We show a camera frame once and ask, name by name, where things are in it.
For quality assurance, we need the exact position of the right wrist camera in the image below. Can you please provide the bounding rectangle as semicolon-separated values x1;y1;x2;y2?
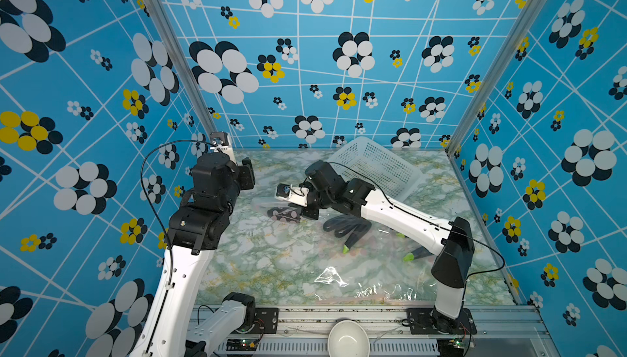
275;183;310;207

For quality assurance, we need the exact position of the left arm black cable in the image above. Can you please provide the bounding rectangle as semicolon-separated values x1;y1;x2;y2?
139;138;217;285

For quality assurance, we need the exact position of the white bowl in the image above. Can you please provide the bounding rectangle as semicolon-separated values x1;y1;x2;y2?
328;320;371;357

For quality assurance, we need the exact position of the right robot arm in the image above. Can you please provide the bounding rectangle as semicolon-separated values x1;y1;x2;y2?
277;161;475;334

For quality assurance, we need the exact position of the white plastic basket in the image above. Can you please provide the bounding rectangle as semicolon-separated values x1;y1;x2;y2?
328;137;427;202

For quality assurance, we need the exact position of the eggplant with green stem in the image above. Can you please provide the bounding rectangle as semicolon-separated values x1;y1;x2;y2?
403;247;433;262

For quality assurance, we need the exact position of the clear pink-dotted zip bag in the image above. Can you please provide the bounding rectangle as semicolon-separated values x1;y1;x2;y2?
393;218;475;308

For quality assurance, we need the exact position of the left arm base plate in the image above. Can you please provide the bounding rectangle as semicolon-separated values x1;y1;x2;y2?
232;307;279;335

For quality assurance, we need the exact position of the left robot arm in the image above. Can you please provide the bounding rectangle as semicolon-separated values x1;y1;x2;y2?
130;151;256;356

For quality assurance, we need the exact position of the aluminium front rail frame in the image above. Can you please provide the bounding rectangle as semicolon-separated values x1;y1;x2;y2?
131;304;559;357

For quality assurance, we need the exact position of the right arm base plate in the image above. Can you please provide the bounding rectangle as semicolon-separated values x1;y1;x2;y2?
401;308;477;336

